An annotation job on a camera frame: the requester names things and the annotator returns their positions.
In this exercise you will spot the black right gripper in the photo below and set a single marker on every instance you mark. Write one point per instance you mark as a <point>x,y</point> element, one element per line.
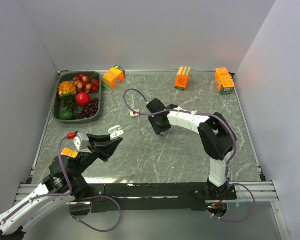
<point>157,130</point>

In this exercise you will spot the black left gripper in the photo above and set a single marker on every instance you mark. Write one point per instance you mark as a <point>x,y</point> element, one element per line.
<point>103,145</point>

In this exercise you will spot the white earbud charging case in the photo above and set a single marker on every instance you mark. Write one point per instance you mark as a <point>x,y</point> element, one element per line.
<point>115,132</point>

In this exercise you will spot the beige earbud charging case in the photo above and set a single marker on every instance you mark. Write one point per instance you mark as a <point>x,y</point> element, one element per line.
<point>134,113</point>

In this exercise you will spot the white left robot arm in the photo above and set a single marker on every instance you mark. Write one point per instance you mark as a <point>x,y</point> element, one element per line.
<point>64,184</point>

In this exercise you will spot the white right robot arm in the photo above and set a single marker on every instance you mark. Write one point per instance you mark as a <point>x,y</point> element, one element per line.
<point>218,140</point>

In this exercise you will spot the orange box front left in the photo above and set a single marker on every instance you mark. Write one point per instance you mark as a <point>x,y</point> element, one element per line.
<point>69,153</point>

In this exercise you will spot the orange box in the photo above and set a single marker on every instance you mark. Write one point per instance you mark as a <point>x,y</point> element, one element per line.
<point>69,153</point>
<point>224,81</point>

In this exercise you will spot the dark purple grape bunch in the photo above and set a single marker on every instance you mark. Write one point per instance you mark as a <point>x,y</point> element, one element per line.
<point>89,110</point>

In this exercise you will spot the green avocado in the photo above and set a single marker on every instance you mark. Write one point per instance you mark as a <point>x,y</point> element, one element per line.
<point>67,115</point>

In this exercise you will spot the orange sponge pack back middle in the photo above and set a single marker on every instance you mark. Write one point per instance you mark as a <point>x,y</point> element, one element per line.
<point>182,78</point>

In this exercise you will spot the orange sponge pack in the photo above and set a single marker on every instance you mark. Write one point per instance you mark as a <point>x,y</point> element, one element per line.
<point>182,78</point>
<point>113,77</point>

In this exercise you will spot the red apple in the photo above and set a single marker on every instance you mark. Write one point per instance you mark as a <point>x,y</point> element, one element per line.
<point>83,99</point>

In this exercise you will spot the red yellow lychee bunch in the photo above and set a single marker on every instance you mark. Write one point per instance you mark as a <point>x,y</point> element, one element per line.
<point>87,83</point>

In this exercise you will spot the orange yellow flower pineapple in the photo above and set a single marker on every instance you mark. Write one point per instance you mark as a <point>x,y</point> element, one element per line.
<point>67,91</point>

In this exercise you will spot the orange sponge pack back left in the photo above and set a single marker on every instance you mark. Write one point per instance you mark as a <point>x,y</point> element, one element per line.
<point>113,77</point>

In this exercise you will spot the orange box back right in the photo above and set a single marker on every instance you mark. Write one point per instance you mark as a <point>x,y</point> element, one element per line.
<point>224,81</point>

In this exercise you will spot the dark grey fruit tray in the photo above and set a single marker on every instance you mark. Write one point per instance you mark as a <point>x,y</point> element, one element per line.
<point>57,103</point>

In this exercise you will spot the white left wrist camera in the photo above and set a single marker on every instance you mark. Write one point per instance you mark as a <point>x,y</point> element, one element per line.
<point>80,140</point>

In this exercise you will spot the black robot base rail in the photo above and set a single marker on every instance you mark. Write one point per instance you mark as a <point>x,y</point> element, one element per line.
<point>193,196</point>

